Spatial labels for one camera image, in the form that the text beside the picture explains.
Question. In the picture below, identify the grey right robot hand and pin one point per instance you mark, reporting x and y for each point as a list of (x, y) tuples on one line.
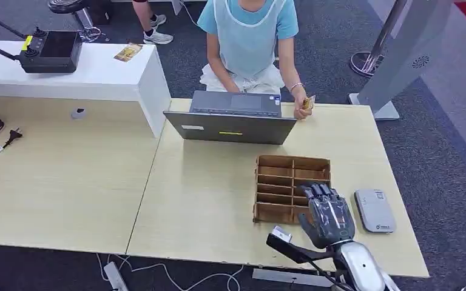
[(329, 219)]

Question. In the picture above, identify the person's left hand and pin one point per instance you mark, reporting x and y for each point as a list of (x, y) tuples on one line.
[(300, 110)]

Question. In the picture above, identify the yellow printed card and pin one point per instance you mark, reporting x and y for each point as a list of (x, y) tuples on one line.
[(128, 52), (309, 103)]

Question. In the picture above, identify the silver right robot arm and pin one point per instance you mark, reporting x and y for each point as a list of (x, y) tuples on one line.
[(361, 267)]

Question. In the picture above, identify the grey card reader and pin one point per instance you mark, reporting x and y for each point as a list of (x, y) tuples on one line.
[(375, 211)]

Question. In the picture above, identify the wooden card box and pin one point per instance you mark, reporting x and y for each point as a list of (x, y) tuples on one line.
[(277, 188)]

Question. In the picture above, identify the grey laptop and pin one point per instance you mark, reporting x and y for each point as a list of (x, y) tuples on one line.
[(233, 128)]

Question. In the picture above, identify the grey metal desk plate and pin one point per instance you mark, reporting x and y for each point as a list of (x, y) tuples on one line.
[(289, 278)]

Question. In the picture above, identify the seated person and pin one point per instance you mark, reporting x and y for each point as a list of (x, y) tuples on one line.
[(249, 40)]

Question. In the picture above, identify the white kiosk stand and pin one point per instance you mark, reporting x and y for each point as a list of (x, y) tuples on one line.
[(402, 60)]

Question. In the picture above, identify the standing person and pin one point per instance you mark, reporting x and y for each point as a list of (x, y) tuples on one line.
[(148, 20)]

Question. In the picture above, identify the white raised counter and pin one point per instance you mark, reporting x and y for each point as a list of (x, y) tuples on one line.
[(104, 80)]

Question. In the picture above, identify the white power strip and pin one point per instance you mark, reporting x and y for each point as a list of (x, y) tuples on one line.
[(115, 277)]

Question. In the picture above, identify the small white round device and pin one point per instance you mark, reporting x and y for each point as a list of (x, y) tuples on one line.
[(78, 113)]

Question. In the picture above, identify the black joystick controller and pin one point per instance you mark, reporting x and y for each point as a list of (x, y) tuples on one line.
[(52, 52)]

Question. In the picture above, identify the black stool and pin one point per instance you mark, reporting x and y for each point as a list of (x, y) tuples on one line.
[(66, 5)]

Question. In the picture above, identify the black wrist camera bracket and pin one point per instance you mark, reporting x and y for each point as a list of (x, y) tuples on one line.
[(293, 251)]

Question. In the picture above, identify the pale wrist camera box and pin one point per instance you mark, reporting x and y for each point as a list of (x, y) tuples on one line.
[(282, 234)]

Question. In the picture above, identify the chrome stanchion post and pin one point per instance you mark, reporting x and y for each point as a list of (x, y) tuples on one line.
[(367, 60)]

